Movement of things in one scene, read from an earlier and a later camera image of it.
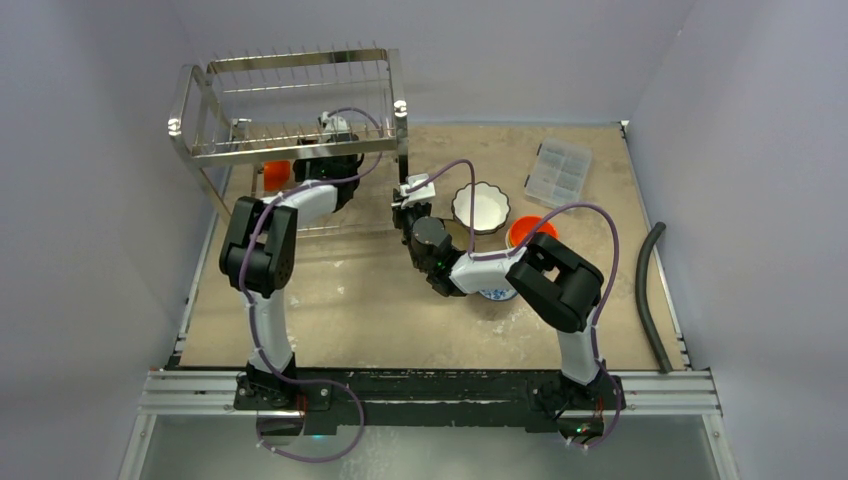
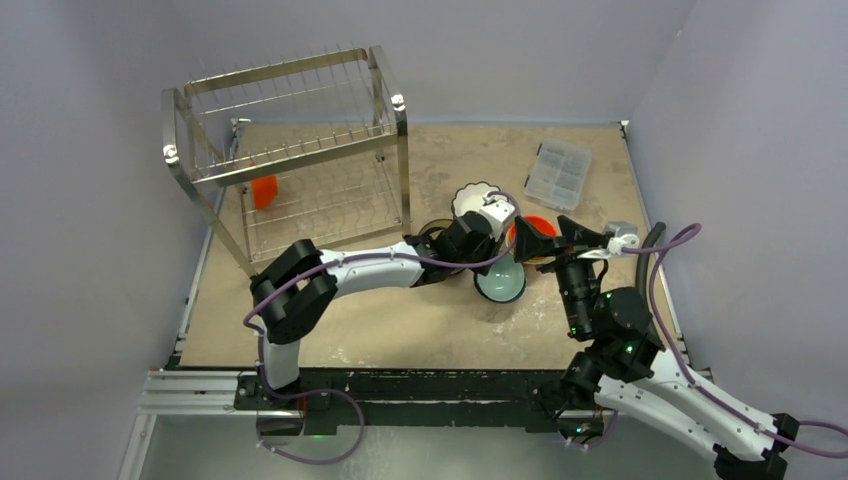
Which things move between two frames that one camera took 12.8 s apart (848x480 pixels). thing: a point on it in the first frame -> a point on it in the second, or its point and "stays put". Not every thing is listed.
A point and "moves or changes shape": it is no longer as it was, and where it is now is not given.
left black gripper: [300, 168] -> [491, 246]
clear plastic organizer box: [558, 173] stays put
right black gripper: [404, 216] -> [569, 240]
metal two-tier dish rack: [316, 130] moves or changes shape
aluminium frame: [660, 392] stays put
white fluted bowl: [491, 207] stays put
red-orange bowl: [523, 225] stays put
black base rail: [345, 401] stays put
